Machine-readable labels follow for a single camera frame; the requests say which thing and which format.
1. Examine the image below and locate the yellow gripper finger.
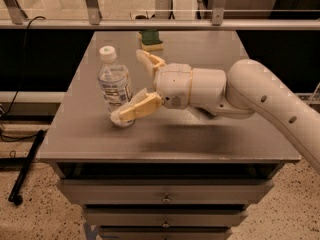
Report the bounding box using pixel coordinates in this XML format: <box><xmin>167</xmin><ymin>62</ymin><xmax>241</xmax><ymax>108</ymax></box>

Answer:
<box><xmin>136</xmin><ymin>49</ymin><xmax>166</xmax><ymax>79</ymax></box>
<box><xmin>110</xmin><ymin>88</ymin><xmax>163</xmax><ymax>123</ymax></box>

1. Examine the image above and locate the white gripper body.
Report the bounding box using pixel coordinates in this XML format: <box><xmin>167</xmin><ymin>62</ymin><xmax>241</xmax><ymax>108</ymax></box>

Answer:
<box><xmin>154</xmin><ymin>63</ymin><xmax>192</xmax><ymax>109</ymax></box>

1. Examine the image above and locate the clear plastic water bottle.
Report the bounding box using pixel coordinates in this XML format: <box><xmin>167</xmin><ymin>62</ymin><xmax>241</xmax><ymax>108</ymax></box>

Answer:
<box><xmin>98</xmin><ymin>46</ymin><xmax>133</xmax><ymax>113</ymax></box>

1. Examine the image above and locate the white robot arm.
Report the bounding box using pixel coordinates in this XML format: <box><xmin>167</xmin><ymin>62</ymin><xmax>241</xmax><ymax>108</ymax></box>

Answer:
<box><xmin>110</xmin><ymin>50</ymin><xmax>320</xmax><ymax>173</ymax></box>

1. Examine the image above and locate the green yellow sponge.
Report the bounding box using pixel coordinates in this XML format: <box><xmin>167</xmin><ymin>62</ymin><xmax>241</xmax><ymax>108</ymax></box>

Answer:
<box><xmin>138</xmin><ymin>30</ymin><xmax>163</xmax><ymax>52</ymax></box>

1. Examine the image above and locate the grey drawer cabinet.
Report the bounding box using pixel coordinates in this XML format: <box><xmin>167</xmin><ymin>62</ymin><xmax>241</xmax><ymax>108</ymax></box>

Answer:
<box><xmin>38</xmin><ymin>31</ymin><xmax>300</xmax><ymax>240</ymax></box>

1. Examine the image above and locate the black rod on floor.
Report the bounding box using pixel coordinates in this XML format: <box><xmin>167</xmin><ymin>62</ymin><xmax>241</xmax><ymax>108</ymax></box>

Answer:
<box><xmin>8</xmin><ymin>130</ymin><xmax>45</xmax><ymax>206</ymax></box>

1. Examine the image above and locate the black cable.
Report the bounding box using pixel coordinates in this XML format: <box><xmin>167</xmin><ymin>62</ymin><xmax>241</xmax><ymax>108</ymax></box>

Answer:
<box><xmin>0</xmin><ymin>15</ymin><xmax>47</xmax><ymax>143</ymax></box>

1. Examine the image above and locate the metal railing frame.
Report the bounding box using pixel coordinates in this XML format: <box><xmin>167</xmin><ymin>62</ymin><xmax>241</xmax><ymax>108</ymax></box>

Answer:
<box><xmin>0</xmin><ymin>0</ymin><xmax>320</xmax><ymax>31</ymax></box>

